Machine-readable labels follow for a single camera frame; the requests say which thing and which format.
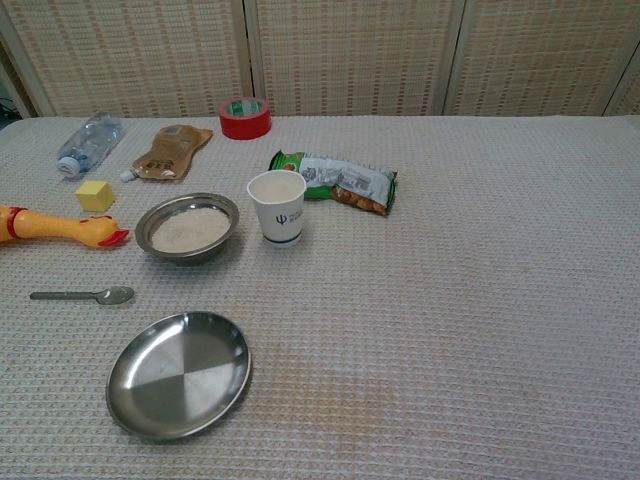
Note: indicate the woven folding screen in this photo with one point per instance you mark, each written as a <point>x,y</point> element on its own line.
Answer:
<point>350,50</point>

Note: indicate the yellow rubber chicken toy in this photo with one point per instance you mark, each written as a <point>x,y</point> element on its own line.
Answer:
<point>60,225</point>

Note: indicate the steel plate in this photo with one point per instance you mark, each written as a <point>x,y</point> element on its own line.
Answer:
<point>180,375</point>

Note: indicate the small metal spoon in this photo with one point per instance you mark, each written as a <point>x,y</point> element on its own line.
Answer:
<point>117,295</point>

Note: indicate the green white snack packet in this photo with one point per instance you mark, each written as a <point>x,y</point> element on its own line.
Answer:
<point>350,180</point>

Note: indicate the red tape roll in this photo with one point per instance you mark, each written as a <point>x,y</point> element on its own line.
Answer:
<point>245,129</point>

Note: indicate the brown spout pouch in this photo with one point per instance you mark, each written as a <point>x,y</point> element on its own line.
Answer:
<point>170,150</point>

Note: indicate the steel bowl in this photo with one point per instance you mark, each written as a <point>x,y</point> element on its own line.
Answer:
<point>145,227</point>

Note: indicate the clear plastic water bottle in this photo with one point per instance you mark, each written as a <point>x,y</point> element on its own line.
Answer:
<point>90,140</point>

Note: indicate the yellow cube block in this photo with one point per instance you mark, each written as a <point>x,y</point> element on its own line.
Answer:
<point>95,196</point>

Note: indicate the white paper cup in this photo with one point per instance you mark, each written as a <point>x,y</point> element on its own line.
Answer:
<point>282,220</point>

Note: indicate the white waffle tablecloth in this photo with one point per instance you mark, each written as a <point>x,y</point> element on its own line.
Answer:
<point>450,300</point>

